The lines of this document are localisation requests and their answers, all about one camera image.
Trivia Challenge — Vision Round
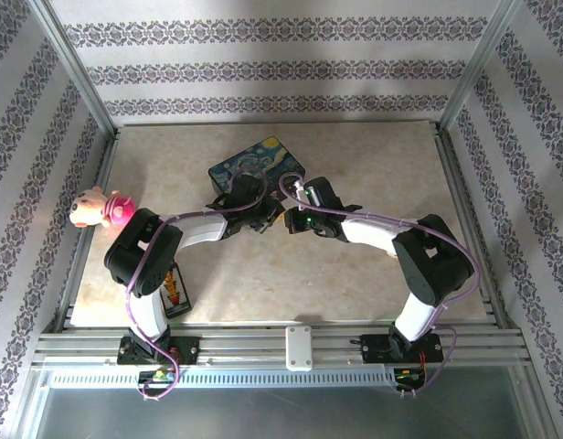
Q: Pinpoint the starry night tin box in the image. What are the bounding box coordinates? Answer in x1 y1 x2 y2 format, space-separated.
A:
207 134 307 197

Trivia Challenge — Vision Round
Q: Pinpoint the black card with orange arrows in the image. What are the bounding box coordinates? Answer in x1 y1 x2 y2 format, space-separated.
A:
160 262 192 320

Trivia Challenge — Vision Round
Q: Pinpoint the pink plush toy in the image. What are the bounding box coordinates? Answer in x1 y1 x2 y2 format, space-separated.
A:
69 185 137 229

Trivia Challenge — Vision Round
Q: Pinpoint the right circuit board with wires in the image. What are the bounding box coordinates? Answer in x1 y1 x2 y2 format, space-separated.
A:
392 367 428 391

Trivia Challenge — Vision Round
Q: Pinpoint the left circuit board with wires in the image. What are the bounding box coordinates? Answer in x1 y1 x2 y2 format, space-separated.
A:
138 368 178 385

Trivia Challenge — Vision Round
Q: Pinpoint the aluminium side rail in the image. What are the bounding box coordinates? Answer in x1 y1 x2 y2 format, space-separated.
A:
431 122 523 331
55 130 122 333

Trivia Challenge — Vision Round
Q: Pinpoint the grey metal shelf plate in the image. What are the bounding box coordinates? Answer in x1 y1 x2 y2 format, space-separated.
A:
23 387 550 439

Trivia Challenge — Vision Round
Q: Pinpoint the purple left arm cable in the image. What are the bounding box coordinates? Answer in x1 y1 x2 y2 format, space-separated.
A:
124 166 270 402

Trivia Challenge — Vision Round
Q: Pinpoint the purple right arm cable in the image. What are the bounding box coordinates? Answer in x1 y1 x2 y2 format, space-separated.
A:
278 172 482 400

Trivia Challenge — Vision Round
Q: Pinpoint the white slotted cable duct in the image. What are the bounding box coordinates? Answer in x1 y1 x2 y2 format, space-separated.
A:
48 369 398 390

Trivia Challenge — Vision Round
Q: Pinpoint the aluminium frame post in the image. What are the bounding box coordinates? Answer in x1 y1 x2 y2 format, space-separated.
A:
32 0 119 134
435 0 527 134

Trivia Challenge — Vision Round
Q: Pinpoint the circuit board with wires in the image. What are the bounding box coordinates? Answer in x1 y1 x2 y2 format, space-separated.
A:
392 367 428 391
138 368 178 385

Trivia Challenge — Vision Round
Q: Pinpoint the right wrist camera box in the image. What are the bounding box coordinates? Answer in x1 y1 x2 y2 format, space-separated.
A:
292 180 318 208

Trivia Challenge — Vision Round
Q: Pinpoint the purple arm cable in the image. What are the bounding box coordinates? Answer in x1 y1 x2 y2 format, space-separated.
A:
278 172 482 400
124 166 270 402

